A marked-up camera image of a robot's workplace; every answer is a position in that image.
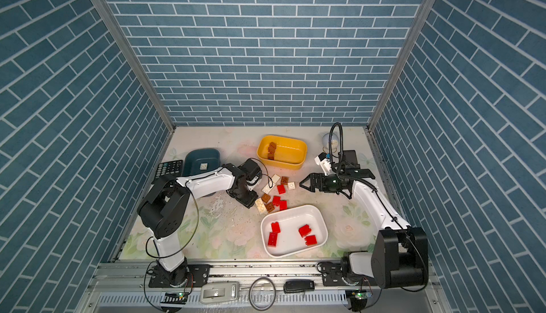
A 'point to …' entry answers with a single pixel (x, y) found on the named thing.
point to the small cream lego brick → (291, 186)
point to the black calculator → (167, 170)
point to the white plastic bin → (289, 239)
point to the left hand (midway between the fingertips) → (252, 202)
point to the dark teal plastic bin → (195, 157)
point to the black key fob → (295, 285)
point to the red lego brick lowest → (283, 205)
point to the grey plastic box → (214, 292)
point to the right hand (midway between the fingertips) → (312, 185)
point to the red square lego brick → (281, 189)
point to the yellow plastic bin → (290, 153)
